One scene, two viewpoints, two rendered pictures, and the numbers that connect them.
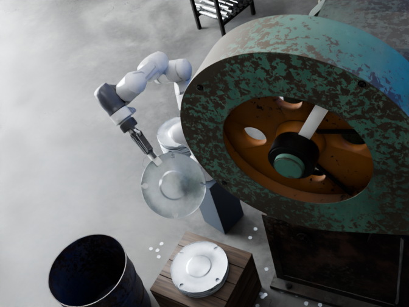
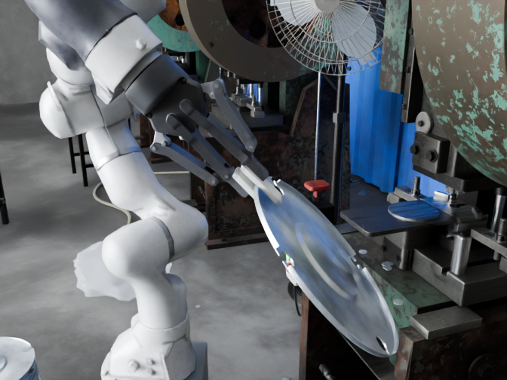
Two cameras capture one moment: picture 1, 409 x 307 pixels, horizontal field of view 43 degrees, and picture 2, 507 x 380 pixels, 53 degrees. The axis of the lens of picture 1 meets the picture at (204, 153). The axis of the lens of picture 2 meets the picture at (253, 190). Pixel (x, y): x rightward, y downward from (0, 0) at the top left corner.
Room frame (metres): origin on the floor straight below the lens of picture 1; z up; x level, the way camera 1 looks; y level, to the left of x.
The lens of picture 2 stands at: (1.27, 0.74, 1.27)
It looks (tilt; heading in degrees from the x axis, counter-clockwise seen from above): 20 degrees down; 303
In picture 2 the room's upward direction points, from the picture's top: straight up
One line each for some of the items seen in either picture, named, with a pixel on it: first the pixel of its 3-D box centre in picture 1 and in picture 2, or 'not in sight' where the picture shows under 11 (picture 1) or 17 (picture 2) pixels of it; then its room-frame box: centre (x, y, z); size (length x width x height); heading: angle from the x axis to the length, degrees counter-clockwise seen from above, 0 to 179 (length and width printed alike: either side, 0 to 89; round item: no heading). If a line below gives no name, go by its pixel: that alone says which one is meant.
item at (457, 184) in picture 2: not in sight; (460, 175); (1.49, -0.57, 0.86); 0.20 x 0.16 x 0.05; 142
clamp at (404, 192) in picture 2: not in sight; (413, 192); (1.62, -0.66, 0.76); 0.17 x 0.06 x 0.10; 142
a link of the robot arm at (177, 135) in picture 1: (190, 140); (146, 274); (2.00, 0.05, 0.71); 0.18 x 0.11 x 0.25; 80
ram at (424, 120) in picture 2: not in sight; (455, 108); (1.52, -0.53, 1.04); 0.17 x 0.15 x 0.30; 52
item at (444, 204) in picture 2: not in sight; (452, 213); (1.49, -0.56, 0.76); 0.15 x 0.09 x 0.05; 142
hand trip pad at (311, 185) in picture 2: not in sight; (316, 194); (1.89, -0.58, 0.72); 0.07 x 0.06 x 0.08; 52
